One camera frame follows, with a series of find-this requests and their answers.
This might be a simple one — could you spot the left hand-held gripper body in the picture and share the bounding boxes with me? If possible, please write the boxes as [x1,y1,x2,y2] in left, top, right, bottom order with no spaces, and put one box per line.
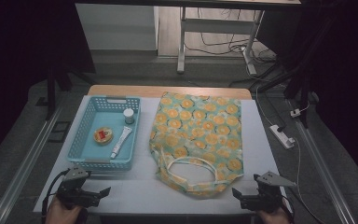
[55,166,103,210]

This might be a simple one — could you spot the person's right hand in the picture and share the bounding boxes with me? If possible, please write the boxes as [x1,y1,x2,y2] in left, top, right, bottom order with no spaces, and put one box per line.
[255,206,293,224]

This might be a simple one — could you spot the white table mat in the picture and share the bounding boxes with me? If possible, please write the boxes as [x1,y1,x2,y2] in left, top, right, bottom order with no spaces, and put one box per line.
[33,95,293,216]

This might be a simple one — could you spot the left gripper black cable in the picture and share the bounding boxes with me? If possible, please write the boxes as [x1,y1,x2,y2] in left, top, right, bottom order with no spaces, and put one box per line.
[41,169,71,218]

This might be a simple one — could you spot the grey cabinet panel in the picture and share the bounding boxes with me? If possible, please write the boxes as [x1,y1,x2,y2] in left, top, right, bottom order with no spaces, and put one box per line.
[75,3,159,51]

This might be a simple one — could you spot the small orange round toy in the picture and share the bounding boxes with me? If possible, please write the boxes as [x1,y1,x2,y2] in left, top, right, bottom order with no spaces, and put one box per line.
[92,126,114,147]

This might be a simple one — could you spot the metal floor rail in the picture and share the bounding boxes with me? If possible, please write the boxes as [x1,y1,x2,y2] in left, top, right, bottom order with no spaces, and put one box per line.
[287,99,357,224]
[0,105,63,224]

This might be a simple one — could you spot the bundle of black floor cables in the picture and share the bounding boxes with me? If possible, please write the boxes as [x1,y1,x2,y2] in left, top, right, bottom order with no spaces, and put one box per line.
[185,7,278,63]

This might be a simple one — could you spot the white power strip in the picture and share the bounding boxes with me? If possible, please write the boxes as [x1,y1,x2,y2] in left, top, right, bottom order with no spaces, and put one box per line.
[268,124,296,150]

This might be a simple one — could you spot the small white jar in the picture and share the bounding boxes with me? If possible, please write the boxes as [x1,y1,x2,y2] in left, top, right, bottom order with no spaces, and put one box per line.
[123,107,135,125]

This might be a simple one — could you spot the black metal stand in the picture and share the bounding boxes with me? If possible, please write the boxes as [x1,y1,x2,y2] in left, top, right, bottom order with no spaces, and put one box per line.
[255,62,320,129]
[45,62,97,120]

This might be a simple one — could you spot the black plug with cable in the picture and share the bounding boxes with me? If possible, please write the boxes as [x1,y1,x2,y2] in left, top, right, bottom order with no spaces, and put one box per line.
[260,91,287,133]

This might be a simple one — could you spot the wooden table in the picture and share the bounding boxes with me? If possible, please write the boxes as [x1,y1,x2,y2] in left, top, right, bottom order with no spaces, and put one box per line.
[87,84,253,101]

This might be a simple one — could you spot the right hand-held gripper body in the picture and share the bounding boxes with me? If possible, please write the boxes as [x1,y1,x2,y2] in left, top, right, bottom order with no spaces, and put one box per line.
[241,171,296,213]

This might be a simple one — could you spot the person's left hand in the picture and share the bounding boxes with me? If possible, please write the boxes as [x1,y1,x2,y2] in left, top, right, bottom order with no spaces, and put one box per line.
[45,197,83,224]

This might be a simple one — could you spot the orange floral cloth bag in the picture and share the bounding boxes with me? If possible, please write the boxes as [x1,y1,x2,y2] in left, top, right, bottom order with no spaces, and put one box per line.
[148,91,245,198]

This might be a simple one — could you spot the black floor frame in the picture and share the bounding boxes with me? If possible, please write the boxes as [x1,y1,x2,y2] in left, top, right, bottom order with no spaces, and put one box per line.
[48,120,73,144]

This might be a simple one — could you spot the light blue plastic basket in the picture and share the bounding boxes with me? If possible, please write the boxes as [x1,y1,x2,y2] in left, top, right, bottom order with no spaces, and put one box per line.
[66,95,142,172]

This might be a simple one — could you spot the white-legged desk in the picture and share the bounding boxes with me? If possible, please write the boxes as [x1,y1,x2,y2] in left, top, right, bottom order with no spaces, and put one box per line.
[74,0,302,76]

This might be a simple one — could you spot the white power strip cable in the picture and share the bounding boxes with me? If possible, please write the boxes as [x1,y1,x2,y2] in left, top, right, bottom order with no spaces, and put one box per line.
[293,136,324,224]

